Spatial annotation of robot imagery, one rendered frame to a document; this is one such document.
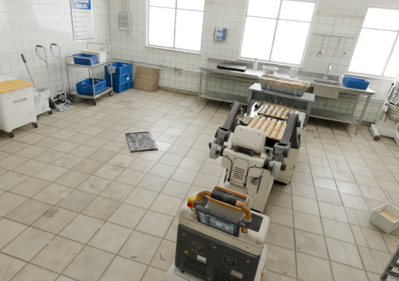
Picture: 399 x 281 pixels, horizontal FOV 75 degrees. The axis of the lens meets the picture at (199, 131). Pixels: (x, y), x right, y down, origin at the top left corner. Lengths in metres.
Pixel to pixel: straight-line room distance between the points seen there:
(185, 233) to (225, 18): 5.19
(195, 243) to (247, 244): 0.36
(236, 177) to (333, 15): 4.94
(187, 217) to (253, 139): 0.65
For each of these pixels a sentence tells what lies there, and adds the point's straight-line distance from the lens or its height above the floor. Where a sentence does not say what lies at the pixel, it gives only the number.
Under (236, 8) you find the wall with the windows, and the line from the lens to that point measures 6.26.
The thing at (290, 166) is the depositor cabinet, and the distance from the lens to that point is 3.40.
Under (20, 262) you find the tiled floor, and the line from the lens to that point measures 2.73.
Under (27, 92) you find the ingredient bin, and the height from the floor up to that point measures 0.60.
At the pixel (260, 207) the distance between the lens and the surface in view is 2.93.
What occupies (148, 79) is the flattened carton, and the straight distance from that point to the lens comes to 6.82.
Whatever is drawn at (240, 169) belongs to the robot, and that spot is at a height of 1.01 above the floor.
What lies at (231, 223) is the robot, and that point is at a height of 0.94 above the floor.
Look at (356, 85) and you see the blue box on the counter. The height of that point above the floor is 0.93.
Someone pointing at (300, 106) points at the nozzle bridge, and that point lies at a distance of 3.20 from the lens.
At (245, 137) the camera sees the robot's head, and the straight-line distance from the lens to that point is 1.76.
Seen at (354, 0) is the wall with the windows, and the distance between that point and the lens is 6.34.
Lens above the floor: 1.94
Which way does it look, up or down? 24 degrees down
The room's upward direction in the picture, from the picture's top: 6 degrees clockwise
